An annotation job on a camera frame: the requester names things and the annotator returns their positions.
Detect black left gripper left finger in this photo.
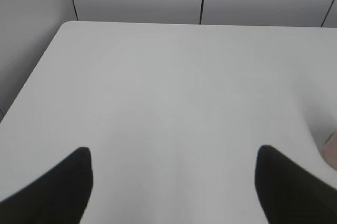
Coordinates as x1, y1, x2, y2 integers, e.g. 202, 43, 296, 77
1, 147, 93, 223

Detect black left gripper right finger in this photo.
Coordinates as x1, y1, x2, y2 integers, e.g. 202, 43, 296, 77
255, 145, 336, 223

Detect pink peach oolong tea bottle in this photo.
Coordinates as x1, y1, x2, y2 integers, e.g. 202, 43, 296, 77
323, 132, 337, 170

